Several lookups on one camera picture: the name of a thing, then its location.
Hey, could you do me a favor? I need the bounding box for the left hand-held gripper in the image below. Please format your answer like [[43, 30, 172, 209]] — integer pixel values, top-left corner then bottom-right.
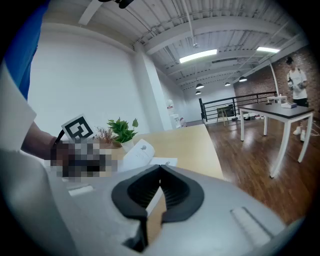
[[44, 113, 119, 179]]

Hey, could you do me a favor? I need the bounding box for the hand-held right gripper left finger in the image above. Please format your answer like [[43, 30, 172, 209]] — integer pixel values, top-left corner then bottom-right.
[[46, 164, 161, 256]]

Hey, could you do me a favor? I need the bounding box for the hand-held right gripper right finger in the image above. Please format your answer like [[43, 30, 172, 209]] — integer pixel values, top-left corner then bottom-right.
[[149, 164, 287, 256]]

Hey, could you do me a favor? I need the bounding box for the white paper book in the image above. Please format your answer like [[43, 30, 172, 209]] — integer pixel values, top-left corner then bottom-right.
[[117, 138, 179, 216]]

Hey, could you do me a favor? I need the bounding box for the person's left forearm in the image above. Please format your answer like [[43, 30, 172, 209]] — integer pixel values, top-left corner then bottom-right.
[[20, 121, 59, 161]]

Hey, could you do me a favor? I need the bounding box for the dried reddish potted plant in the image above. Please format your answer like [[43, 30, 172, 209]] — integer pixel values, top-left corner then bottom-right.
[[94, 126, 121, 149]]

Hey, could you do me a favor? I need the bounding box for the green potted plant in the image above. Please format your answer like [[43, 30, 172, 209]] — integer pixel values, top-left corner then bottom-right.
[[106, 117, 140, 153]]

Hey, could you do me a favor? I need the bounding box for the white water dispenser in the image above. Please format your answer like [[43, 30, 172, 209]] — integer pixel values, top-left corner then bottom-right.
[[165, 99, 187, 130]]

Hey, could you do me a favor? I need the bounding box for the black metal railing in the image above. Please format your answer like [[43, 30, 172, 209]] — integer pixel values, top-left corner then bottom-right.
[[198, 90, 278, 124]]

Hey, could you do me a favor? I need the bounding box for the person's blue vest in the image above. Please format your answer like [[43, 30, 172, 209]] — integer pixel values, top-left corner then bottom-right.
[[3, 0, 51, 101]]

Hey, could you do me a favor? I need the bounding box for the black-topped white-legged table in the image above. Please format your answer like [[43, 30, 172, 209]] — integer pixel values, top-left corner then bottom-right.
[[238, 101, 315, 179]]

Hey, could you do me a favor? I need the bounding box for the small white stand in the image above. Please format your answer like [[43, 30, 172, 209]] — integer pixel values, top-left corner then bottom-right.
[[266, 95, 287, 105]]

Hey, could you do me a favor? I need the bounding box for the long ceiling light panel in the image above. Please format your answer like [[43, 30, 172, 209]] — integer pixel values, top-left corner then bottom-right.
[[178, 48, 218, 64]]

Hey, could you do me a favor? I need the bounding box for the short ceiling light panel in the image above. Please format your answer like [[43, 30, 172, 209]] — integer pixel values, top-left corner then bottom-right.
[[256, 45, 281, 54]]

